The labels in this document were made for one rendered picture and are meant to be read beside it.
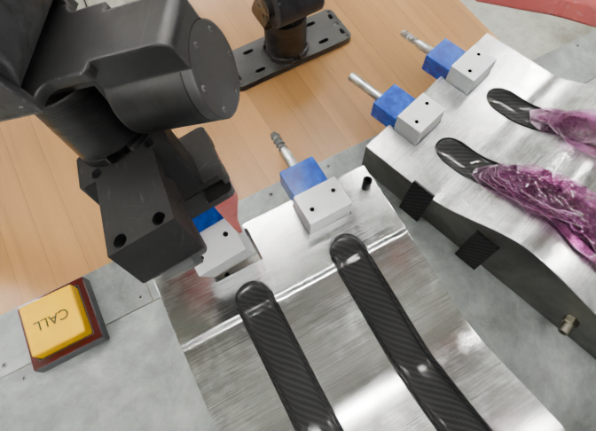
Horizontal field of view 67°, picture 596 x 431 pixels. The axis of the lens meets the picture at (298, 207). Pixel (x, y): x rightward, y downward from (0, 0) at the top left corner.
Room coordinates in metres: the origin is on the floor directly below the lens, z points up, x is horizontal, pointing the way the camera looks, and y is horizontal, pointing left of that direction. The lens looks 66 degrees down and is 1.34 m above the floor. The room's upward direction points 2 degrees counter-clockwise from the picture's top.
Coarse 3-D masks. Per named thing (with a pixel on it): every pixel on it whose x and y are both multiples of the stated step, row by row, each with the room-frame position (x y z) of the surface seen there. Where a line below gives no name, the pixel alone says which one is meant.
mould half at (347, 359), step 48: (288, 240) 0.16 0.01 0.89; (384, 240) 0.15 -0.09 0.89; (192, 288) 0.11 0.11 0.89; (288, 288) 0.11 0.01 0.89; (336, 288) 0.11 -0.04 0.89; (432, 288) 0.10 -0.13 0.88; (192, 336) 0.06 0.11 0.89; (240, 336) 0.06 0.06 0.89; (336, 336) 0.06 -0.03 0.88; (432, 336) 0.06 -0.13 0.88; (240, 384) 0.02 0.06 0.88; (336, 384) 0.02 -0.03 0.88; (384, 384) 0.01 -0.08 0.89; (480, 384) 0.01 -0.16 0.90
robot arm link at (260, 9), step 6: (258, 0) 0.48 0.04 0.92; (264, 0) 0.46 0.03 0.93; (270, 0) 0.46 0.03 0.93; (252, 6) 0.50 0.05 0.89; (258, 6) 0.48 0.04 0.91; (264, 6) 0.46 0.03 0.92; (270, 6) 0.45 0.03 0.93; (252, 12) 0.50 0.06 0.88; (258, 12) 0.48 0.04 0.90; (264, 12) 0.46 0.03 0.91; (270, 12) 0.45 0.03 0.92; (258, 18) 0.48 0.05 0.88; (264, 18) 0.46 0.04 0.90; (270, 18) 0.45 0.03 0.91; (264, 24) 0.46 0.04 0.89; (270, 24) 0.47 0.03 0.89
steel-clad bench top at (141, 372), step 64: (576, 64) 0.46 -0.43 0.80; (256, 192) 0.26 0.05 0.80; (384, 192) 0.25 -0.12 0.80; (448, 256) 0.16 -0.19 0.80; (0, 320) 0.10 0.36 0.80; (128, 320) 0.10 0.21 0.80; (512, 320) 0.08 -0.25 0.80; (0, 384) 0.03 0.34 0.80; (64, 384) 0.03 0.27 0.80; (128, 384) 0.02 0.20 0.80; (192, 384) 0.02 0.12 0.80; (576, 384) 0.01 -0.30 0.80
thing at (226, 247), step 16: (208, 224) 0.16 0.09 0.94; (224, 224) 0.15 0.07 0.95; (240, 224) 0.17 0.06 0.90; (208, 240) 0.14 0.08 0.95; (224, 240) 0.14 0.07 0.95; (240, 240) 0.14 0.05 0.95; (208, 256) 0.13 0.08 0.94; (224, 256) 0.12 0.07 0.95; (240, 256) 0.13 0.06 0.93; (208, 272) 0.11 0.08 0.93
